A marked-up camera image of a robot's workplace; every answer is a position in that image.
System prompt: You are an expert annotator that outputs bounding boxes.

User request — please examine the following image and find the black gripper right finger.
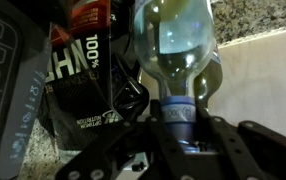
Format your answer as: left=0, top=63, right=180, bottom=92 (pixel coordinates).
left=195, top=99, right=286, bottom=180

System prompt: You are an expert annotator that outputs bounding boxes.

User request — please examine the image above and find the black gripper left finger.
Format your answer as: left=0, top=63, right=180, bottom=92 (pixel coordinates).
left=56, top=99, right=197, bottom=180

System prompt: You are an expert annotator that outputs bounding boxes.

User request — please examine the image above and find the clear bottle with blue cap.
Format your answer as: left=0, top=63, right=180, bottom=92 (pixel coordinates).
left=132, top=0, right=221, bottom=148

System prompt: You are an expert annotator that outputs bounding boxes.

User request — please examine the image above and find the black protein powder bag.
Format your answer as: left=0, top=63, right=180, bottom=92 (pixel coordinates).
left=37, top=0, right=151, bottom=165

